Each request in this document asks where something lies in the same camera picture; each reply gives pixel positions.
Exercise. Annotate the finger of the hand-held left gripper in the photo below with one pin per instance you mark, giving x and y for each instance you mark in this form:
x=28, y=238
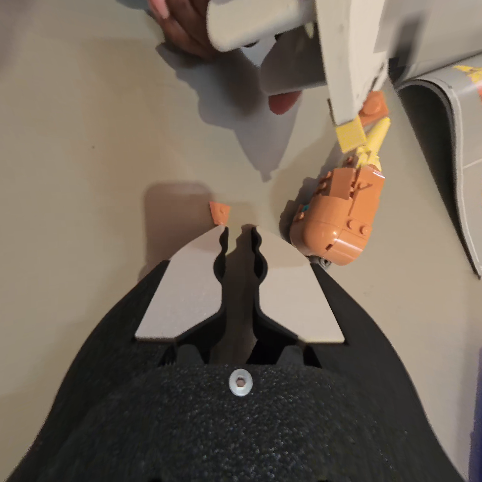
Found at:
x=337, y=56
x=367, y=49

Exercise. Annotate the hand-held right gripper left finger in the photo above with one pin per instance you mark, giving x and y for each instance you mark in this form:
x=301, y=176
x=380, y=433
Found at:
x=180, y=293

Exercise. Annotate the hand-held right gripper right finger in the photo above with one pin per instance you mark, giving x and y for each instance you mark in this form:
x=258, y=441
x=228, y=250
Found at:
x=297, y=297

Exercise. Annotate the brown wedge plate brick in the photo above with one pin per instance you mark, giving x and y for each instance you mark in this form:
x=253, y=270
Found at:
x=374, y=107
x=219, y=211

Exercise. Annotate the tan tile brick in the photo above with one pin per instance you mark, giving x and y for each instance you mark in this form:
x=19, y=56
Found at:
x=350, y=133

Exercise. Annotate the brown tan brick arm model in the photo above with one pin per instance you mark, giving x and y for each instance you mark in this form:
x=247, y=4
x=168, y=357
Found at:
x=331, y=222

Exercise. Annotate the grey desk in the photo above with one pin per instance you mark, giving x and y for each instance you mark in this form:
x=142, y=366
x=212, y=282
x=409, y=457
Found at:
x=75, y=150

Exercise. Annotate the person's left hand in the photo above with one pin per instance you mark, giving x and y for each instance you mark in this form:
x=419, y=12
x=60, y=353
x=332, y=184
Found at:
x=184, y=22

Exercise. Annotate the brick instruction booklet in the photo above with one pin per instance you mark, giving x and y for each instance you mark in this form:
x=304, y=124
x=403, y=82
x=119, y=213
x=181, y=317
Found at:
x=444, y=131

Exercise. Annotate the blue plastic bin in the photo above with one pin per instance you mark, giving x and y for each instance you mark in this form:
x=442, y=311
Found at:
x=478, y=433

